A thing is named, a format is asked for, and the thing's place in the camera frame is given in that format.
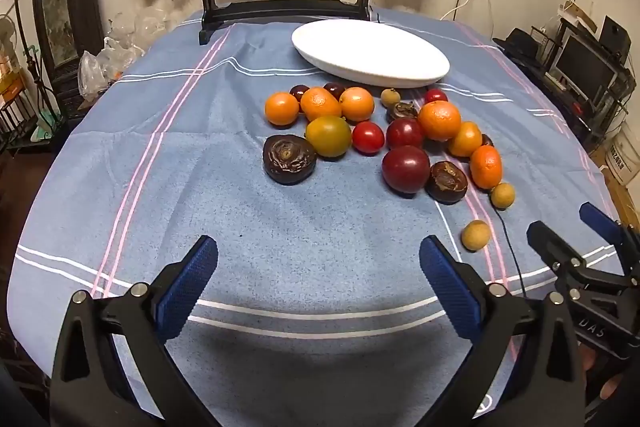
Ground longan front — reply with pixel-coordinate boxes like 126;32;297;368
460;220;491;251

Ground longan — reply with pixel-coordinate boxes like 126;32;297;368
490;182;516;210
380;88;401;108
460;220;491;251

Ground small orange kumquat mandarin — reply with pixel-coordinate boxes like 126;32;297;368
469;145;502;190

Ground dark water chestnut front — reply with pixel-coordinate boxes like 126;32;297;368
425;160;469;205

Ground dark water chestnut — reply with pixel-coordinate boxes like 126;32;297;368
425;160;469;205
386;101;419;122

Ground orange yellow tomato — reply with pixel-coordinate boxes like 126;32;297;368
447;121;483;158

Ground dark red plum large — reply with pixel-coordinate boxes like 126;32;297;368
382;145;431;194

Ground large orange mandarin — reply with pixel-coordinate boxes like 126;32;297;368
418;100;462;142

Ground yellow green tomato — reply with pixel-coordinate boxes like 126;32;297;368
305;116;352;158

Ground large dark passion fruit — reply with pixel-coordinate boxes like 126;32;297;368
262;134;317;185

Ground rough orange mandarin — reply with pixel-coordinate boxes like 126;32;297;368
299;87;342;121

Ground right human hand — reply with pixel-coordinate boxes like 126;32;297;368
578;343;623;403

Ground cardboard box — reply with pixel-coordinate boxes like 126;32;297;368
605;122;640;186

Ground dark chestnut hidden right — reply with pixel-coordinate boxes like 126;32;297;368
482;133;495;147

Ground computer monitor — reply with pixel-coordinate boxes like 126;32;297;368
550;30;617;105

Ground black speaker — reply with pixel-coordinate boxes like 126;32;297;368
599;16;631;65

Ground dark red plum small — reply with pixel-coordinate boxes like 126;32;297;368
386;118;425;150

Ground red cherry tomato back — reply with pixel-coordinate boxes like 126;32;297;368
424;88;448;104

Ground red cherry tomato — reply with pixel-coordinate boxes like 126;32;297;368
424;88;448;104
352;121;385;156

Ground dark water chestnut back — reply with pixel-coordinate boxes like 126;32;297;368
386;101;419;122

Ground longan back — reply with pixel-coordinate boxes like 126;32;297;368
380;88;401;108

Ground blue striped tablecloth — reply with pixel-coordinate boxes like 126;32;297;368
8;10;620;426

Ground smooth orange tomato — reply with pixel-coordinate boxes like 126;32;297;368
340;87;375;122

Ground white oval plate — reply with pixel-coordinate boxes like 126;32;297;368
291;20;450;89

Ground dark cherry right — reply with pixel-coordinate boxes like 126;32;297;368
323;82;345;100

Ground dark cherry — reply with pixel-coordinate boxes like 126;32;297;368
323;82;345;100
290;84;309;102

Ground dark cherry left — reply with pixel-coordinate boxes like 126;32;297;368
290;84;309;102

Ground small orange tomato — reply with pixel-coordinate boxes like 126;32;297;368
264;92;299;127

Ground plastic bags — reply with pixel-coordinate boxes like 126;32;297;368
77;6;169;104

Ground black thin cable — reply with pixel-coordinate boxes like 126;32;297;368
491;206;528;301

